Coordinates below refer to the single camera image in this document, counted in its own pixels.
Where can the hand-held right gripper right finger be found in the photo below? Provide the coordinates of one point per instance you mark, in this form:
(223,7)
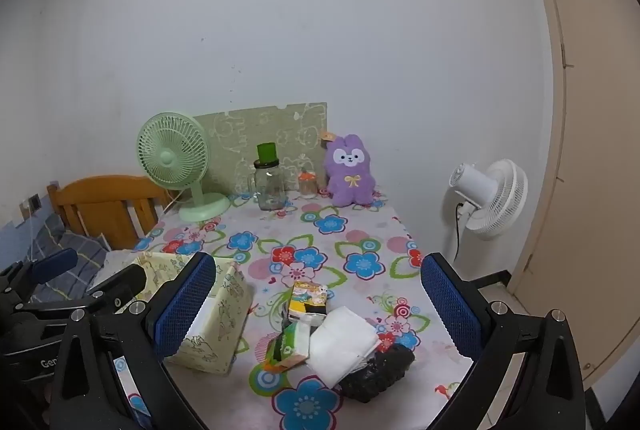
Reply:
(450,310)

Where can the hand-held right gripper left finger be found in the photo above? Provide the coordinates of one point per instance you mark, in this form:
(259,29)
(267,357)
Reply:
(185,305)

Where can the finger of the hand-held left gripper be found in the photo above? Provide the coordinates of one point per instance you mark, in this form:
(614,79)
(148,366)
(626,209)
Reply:
(55,266)
(122,285)

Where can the printed fabric storage box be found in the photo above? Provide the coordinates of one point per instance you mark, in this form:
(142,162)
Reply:
(225,310)

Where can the black plastic bag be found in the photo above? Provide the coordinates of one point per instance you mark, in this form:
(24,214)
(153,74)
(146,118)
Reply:
(380,372)

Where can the green tissue pack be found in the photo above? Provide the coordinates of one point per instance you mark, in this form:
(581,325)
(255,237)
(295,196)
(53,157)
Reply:
(287,345)

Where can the white tissue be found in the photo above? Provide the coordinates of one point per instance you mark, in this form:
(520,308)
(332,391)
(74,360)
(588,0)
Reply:
(340,345)

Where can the cartoon tissue pack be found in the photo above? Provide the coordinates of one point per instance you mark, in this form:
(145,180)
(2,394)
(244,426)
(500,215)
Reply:
(305,300)

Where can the grey plaid pillow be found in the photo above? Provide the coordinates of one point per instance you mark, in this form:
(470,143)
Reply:
(75,240)

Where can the wooden bed headboard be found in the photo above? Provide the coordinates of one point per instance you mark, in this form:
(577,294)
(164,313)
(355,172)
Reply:
(100,205)

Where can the white standing fan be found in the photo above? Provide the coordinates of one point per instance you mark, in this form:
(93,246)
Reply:
(500,205)

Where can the floral tablecloth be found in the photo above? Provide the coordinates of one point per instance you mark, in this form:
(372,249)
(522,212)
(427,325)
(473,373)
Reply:
(325,250)

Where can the green desk fan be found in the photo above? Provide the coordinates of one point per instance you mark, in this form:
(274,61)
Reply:
(172,155)

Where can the glass jar mug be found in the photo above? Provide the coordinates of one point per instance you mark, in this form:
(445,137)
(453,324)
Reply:
(270,190)

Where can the purple plush bunny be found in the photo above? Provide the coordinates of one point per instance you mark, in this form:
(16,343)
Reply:
(350,180)

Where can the small jar orange lid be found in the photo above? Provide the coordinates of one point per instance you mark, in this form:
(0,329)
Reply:
(307,185)

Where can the green plastic cup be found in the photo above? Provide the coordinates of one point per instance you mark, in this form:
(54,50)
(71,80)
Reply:
(267,153)

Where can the green printed board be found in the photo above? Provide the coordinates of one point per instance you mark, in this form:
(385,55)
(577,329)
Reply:
(280,125)

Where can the beige door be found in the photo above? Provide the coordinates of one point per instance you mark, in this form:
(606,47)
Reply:
(600,160)

